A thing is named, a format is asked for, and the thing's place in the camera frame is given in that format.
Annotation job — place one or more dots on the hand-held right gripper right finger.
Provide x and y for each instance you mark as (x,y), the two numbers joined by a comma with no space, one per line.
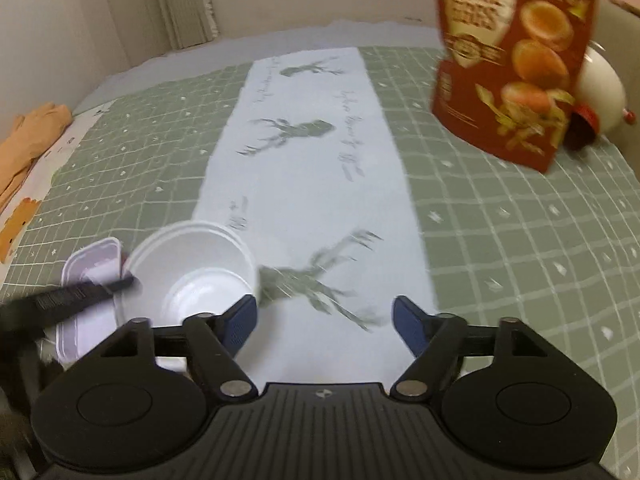
(410,325)

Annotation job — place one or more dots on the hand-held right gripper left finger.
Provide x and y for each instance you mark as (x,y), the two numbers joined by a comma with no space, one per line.
(240,322)

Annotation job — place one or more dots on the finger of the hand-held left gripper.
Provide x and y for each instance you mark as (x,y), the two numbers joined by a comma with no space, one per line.
(65,302)

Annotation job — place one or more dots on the red rectangular foil tray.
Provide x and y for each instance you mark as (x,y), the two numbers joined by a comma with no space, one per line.
(92,265)

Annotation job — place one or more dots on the white cartoon bear sheet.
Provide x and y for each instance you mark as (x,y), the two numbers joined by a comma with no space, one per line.
(30,220)

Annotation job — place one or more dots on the green checked bedsheet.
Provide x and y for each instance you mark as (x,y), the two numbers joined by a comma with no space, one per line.
(525,240)

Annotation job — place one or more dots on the orange cloth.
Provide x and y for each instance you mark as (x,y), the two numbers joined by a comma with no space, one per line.
(30,140)

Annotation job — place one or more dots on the white deer print runner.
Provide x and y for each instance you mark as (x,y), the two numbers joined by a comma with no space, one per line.
(310,170)

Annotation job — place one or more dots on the dark red round object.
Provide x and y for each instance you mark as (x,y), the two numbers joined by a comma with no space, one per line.
(582,127)

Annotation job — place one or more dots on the pale pleated curtain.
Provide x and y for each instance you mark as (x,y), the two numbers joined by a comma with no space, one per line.
(182,0)

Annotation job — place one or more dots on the beige padded headboard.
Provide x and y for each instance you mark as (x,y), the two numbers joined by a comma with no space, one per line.
(622,45)

